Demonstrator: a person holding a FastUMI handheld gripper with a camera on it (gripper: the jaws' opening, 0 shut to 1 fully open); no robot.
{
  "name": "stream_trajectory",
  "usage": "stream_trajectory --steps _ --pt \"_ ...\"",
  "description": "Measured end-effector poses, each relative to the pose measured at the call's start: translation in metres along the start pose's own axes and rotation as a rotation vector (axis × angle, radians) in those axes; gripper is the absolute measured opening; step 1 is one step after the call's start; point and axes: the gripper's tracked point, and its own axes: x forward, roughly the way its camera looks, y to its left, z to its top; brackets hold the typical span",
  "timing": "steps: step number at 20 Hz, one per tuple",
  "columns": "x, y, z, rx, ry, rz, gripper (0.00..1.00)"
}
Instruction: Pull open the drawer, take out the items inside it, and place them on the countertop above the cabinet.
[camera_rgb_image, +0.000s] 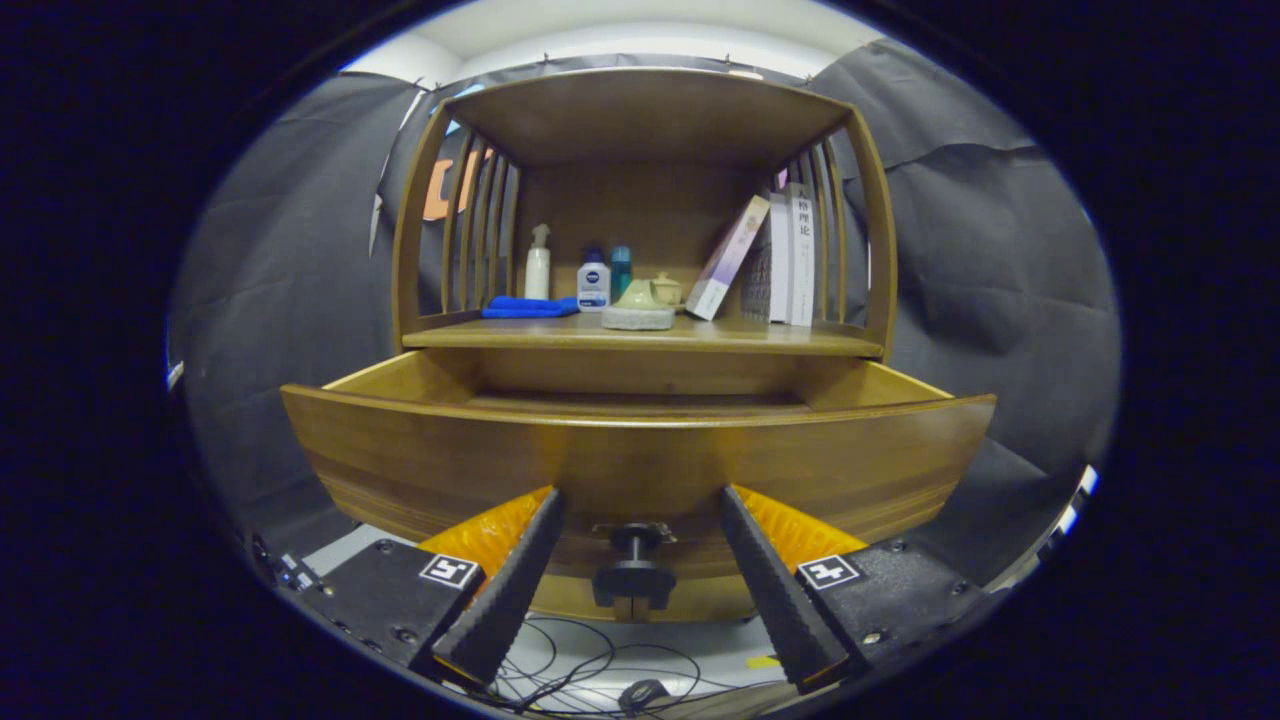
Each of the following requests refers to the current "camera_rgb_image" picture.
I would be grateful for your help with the wooden cabinet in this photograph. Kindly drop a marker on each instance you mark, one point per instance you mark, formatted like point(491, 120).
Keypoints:
point(650, 120)

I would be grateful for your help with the pink leaning book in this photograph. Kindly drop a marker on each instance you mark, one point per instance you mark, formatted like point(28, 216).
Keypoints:
point(728, 258)

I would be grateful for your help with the beige lidded tea cup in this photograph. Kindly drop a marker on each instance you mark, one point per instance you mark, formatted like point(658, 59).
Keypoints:
point(670, 290)

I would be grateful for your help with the plain white book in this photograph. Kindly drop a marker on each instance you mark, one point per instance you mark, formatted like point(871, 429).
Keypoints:
point(780, 260)

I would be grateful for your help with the blue folded cloth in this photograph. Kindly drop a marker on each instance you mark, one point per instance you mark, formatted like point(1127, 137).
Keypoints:
point(525, 307)

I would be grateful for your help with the black drawer knob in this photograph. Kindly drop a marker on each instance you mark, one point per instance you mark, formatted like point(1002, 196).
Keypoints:
point(634, 583)

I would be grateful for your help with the white book black characters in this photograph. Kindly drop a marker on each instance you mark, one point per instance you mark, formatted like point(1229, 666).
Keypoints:
point(802, 260)

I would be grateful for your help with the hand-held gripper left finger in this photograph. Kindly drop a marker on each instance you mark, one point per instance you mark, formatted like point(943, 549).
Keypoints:
point(505, 600)

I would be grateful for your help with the white pump bottle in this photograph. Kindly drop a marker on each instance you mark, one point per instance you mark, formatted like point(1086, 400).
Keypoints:
point(538, 272)

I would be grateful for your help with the wooden countertop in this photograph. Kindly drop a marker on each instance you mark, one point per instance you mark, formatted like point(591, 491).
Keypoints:
point(740, 336)

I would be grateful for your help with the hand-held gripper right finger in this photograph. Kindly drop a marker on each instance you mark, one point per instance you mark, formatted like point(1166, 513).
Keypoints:
point(785, 600)

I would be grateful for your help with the white lotion bottle blue cap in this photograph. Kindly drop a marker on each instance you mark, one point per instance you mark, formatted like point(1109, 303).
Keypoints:
point(594, 285)

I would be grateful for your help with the wooden drawer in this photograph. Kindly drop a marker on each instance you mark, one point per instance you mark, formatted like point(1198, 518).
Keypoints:
point(450, 460)

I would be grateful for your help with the teal bottle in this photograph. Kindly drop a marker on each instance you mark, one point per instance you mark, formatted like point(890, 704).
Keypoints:
point(621, 268)

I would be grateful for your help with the black backdrop cloth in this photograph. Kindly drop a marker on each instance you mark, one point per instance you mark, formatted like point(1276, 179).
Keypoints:
point(280, 250)

